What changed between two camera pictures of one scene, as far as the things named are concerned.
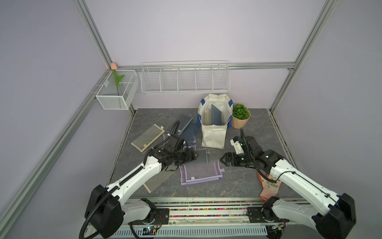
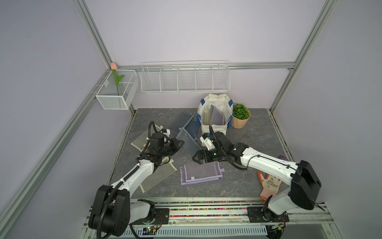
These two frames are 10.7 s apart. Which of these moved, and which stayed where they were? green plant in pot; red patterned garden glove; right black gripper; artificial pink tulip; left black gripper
Moved: left black gripper; right black gripper
Stayed: artificial pink tulip; red patterned garden glove; green plant in pot
